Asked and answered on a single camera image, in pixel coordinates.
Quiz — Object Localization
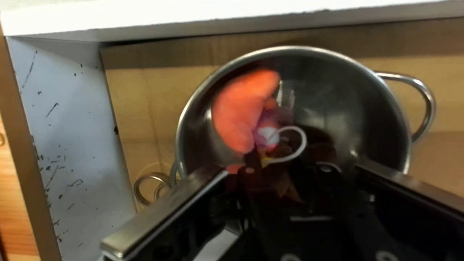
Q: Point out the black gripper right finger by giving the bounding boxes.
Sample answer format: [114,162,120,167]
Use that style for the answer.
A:
[313,161,388,261]

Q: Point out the steel pot with handles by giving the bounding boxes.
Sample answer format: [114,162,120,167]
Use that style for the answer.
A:
[132,45,438,210]

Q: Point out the pink plush doll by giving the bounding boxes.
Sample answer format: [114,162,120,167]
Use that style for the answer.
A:
[210,68,282,157]

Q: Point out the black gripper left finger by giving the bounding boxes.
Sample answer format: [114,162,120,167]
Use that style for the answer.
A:
[240,164,295,261]

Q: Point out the white toy sink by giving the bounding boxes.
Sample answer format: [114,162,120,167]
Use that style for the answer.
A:
[0,0,464,261]

